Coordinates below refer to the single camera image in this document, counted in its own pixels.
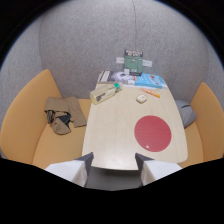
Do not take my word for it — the red round mat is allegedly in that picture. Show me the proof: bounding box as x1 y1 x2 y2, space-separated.
134 115 173 153

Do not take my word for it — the brown jacket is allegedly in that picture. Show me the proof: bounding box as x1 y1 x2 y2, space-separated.
44 96 88 136

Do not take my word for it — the orange bench seat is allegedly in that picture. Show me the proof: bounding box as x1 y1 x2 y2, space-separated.
0 69 93 170
178 81 224 168

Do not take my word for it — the grey cushion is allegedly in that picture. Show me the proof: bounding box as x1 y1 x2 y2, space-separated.
174 99 198 129

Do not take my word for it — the orange pen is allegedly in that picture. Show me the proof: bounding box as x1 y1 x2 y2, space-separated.
139 87 161 99

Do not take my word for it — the clear bottle with green cap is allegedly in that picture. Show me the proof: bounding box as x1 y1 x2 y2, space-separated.
89 82 122 106

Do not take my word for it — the blue book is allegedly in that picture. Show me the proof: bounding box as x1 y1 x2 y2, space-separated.
134 73 167 90

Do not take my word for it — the grey striped box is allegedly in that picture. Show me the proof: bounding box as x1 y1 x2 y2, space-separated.
97 70 113 84

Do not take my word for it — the plastic wrapped white package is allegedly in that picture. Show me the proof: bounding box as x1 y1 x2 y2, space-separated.
110 70 137 86

